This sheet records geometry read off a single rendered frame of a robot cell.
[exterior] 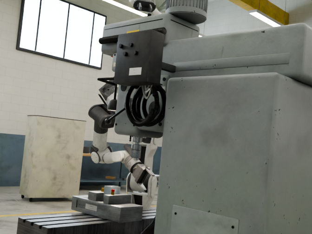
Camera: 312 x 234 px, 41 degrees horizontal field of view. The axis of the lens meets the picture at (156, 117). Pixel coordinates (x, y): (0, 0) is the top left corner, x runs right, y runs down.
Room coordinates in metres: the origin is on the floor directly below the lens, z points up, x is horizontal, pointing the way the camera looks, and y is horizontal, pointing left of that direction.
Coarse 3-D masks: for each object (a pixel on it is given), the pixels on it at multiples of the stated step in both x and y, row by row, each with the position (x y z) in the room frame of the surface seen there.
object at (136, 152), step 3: (132, 147) 2.15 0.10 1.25; (135, 147) 2.13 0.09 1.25; (138, 147) 2.14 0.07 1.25; (141, 147) 2.15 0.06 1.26; (132, 150) 2.14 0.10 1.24; (135, 150) 2.13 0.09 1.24; (138, 150) 2.14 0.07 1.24; (132, 153) 2.14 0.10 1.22; (135, 153) 2.13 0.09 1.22; (138, 153) 2.14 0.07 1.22; (132, 156) 2.14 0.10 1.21; (135, 156) 2.13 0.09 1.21; (138, 156) 2.14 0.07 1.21
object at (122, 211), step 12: (72, 204) 2.13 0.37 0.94; (84, 204) 2.07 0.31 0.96; (96, 204) 2.01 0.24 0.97; (108, 204) 1.96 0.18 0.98; (120, 204) 1.99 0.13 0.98; (132, 204) 2.02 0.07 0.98; (96, 216) 2.01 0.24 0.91; (108, 216) 1.95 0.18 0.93; (120, 216) 1.91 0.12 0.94; (132, 216) 1.97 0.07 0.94
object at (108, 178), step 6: (84, 150) 10.58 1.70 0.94; (120, 168) 11.87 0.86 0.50; (120, 174) 11.85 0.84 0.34; (84, 180) 10.38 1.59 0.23; (90, 180) 10.51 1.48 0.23; (96, 180) 10.65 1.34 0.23; (102, 180) 10.79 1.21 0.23; (108, 180) 10.93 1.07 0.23; (114, 180) 11.08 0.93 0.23; (120, 180) 11.23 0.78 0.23; (126, 180) 11.33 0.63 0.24; (120, 186) 11.86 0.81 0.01
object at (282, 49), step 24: (168, 48) 1.90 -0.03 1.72; (192, 48) 1.80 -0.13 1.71; (216, 48) 1.71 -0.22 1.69; (240, 48) 1.63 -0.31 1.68; (264, 48) 1.56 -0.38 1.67; (288, 48) 1.50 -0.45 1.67; (168, 72) 1.89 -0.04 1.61; (192, 72) 1.79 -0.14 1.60; (216, 72) 1.71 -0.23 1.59; (240, 72) 1.63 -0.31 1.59; (264, 72) 1.56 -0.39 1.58; (288, 72) 1.49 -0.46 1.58
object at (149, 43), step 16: (144, 32) 1.64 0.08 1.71; (160, 32) 1.65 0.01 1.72; (128, 48) 1.70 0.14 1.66; (144, 48) 1.63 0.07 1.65; (160, 48) 1.66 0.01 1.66; (128, 64) 1.69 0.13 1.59; (144, 64) 1.63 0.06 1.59; (160, 64) 1.66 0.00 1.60; (128, 80) 1.69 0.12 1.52; (144, 80) 1.62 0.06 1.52
